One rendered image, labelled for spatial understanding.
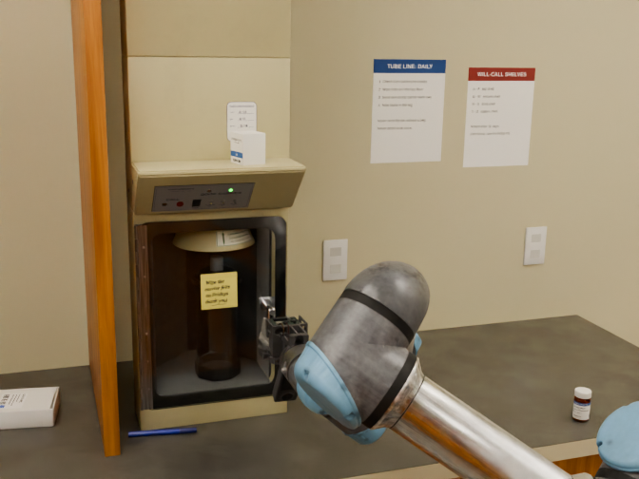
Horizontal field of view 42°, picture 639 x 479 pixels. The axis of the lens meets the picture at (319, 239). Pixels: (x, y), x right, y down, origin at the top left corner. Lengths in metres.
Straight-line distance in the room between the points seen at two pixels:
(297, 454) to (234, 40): 0.83
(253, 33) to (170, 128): 0.25
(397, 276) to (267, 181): 0.55
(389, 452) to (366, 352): 0.67
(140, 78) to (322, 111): 0.68
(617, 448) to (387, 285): 0.38
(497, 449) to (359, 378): 0.20
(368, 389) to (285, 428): 0.75
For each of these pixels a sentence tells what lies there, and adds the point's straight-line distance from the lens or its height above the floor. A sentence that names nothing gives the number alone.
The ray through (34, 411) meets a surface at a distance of 1.87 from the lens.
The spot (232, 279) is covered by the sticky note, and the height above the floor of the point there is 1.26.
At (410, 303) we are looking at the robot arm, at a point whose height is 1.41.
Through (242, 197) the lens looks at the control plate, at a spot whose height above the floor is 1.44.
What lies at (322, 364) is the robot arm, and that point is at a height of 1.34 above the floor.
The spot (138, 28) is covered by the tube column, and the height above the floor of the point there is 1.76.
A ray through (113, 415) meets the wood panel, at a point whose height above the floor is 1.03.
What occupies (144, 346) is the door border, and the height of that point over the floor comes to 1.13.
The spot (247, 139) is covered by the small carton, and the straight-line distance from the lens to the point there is 1.59.
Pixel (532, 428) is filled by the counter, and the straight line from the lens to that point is 1.89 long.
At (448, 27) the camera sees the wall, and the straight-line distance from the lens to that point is 2.31.
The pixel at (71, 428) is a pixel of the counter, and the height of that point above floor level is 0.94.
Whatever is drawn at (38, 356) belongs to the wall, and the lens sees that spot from 2.20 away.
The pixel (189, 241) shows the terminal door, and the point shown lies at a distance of 1.69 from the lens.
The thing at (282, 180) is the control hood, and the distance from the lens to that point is 1.61.
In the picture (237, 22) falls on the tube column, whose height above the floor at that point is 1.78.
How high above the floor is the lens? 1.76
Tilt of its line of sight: 14 degrees down
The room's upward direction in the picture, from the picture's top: 1 degrees clockwise
